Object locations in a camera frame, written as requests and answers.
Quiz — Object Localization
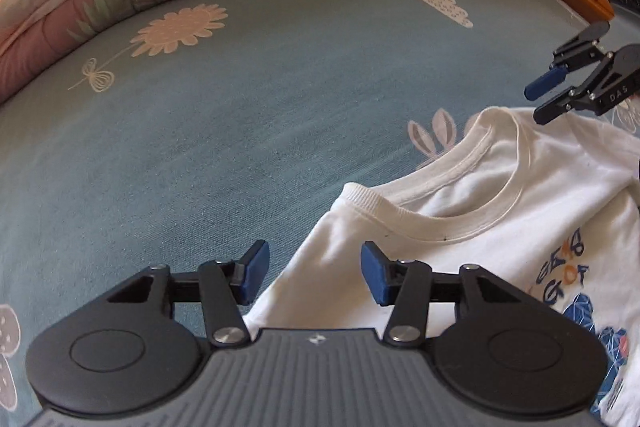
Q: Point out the white printed sweatshirt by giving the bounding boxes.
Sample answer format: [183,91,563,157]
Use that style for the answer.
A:
[242,106,640,427]

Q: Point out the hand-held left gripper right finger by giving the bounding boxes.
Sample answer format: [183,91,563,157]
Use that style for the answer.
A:
[361,241,521,348]

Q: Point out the bed with blue floral sheet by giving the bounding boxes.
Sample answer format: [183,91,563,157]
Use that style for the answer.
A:
[0,0,640,427]

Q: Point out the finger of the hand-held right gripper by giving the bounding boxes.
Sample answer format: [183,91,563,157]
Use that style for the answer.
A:
[533,57,614,126]
[524,21,613,102]

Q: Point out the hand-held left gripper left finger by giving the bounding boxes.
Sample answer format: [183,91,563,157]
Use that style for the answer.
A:
[107,239,271,348]

